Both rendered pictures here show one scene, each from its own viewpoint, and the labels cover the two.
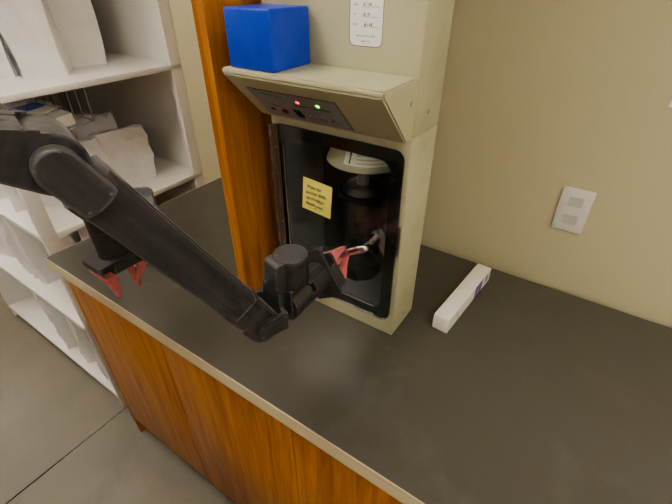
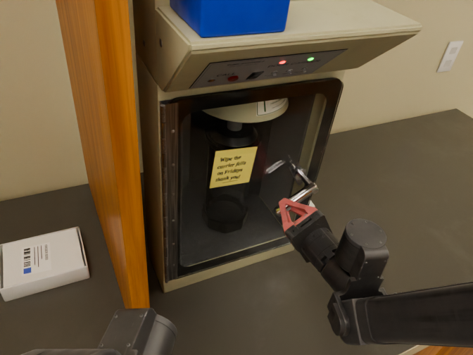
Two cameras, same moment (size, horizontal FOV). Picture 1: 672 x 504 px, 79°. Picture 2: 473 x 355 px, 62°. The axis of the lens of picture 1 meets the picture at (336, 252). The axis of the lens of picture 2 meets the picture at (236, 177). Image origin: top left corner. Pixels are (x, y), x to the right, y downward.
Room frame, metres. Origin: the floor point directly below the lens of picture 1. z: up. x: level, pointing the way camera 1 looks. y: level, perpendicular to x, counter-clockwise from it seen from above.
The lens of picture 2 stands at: (0.54, 0.51, 1.66)
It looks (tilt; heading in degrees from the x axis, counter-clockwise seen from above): 39 degrees down; 296
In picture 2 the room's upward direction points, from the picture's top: 7 degrees clockwise
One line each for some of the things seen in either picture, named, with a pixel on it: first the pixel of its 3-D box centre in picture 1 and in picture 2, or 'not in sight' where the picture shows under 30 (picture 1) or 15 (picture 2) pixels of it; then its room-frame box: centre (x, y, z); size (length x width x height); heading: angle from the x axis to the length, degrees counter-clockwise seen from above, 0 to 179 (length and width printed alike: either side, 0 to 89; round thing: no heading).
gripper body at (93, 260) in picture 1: (111, 244); not in sight; (0.66, 0.44, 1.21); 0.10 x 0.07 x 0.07; 147
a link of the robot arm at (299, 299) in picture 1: (292, 295); (346, 273); (0.54, 0.08, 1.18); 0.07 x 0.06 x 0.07; 148
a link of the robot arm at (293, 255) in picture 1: (274, 287); (360, 277); (0.53, 0.10, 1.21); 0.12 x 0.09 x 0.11; 130
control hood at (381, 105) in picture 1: (315, 103); (288, 55); (0.72, 0.03, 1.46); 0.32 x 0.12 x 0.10; 56
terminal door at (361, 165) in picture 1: (332, 226); (248, 188); (0.76, 0.01, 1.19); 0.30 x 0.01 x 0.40; 55
